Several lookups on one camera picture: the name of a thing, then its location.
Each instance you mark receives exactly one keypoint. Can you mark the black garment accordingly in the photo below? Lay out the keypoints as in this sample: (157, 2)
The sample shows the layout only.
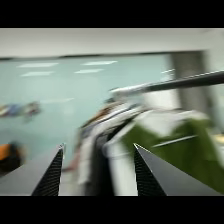
(100, 163)

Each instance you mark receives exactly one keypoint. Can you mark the heap of clothes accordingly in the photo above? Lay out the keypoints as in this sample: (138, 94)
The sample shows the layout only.
(110, 123)

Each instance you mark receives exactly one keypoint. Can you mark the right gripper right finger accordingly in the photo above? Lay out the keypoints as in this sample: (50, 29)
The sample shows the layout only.
(160, 176)

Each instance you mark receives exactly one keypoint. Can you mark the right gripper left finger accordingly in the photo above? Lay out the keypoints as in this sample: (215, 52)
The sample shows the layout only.
(36, 176)

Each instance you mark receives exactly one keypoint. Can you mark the green garment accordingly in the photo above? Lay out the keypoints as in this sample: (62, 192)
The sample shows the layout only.
(193, 156)

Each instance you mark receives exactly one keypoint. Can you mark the black clothes rail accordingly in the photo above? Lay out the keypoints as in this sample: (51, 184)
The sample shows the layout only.
(186, 82)

